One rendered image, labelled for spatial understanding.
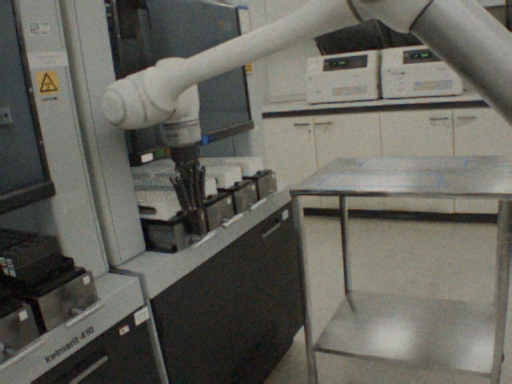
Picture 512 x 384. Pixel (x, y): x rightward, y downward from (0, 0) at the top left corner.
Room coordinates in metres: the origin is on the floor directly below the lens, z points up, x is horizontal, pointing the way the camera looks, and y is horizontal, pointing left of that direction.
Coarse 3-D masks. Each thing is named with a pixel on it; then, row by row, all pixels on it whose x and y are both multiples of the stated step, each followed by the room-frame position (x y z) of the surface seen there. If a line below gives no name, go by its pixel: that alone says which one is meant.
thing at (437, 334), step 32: (352, 160) 1.53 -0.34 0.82; (384, 160) 1.46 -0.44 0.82; (416, 160) 1.41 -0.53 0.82; (448, 160) 1.35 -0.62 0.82; (480, 160) 1.30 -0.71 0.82; (320, 192) 1.18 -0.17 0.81; (352, 192) 1.14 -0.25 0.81; (384, 192) 1.09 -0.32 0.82; (416, 192) 1.05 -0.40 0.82; (448, 192) 1.01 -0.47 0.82; (480, 192) 0.98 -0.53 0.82; (352, 320) 1.36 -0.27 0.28; (384, 320) 1.33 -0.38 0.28; (416, 320) 1.30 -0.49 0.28; (448, 320) 1.26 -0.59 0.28; (480, 320) 1.23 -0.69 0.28; (352, 352) 1.17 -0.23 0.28; (384, 352) 1.15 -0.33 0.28; (416, 352) 1.12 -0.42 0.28; (448, 352) 1.09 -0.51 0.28; (480, 352) 1.07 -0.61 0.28
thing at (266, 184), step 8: (248, 176) 1.47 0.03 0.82; (256, 176) 1.46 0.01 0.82; (264, 176) 1.49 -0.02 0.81; (272, 176) 1.54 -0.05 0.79; (256, 184) 1.45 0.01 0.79; (264, 184) 1.48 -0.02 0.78; (272, 184) 1.53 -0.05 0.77; (256, 192) 1.45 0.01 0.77; (264, 192) 1.48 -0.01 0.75; (272, 192) 1.49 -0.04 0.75; (280, 192) 1.49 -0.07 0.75
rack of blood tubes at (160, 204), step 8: (136, 192) 1.23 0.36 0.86; (144, 192) 1.21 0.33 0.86; (152, 192) 1.21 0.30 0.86; (160, 192) 1.19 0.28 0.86; (168, 192) 1.19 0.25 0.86; (144, 200) 1.13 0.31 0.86; (152, 200) 1.11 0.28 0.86; (160, 200) 1.10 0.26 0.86; (168, 200) 1.09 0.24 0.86; (176, 200) 1.12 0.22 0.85; (144, 208) 1.24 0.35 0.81; (152, 208) 1.23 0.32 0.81; (160, 208) 1.08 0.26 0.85; (168, 208) 1.09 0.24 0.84; (176, 208) 1.12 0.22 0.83; (144, 216) 1.11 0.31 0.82; (152, 216) 1.10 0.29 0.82; (160, 216) 1.09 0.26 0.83; (168, 216) 1.08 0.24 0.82
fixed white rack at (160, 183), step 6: (138, 180) 1.40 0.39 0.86; (144, 180) 1.39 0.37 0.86; (150, 180) 1.38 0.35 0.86; (156, 180) 1.37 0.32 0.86; (162, 180) 1.35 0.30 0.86; (168, 180) 1.34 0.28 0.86; (210, 180) 1.27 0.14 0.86; (138, 186) 1.32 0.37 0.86; (144, 186) 1.31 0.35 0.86; (150, 186) 1.30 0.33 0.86; (156, 186) 1.29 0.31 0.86; (162, 186) 1.28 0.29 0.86; (168, 186) 1.26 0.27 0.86; (210, 186) 1.27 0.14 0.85; (210, 192) 1.27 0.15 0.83; (216, 192) 1.29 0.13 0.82
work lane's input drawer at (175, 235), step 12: (180, 216) 1.09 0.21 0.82; (204, 216) 1.16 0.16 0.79; (144, 228) 1.10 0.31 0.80; (156, 228) 1.07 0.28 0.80; (168, 228) 1.05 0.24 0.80; (180, 228) 1.07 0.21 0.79; (204, 228) 1.15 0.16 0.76; (144, 240) 1.10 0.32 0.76; (156, 240) 1.08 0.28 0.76; (168, 240) 1.06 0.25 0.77; (180, 240) 1.06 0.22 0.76; (192, 240) 1.10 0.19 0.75; (204, 240) 1.08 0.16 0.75
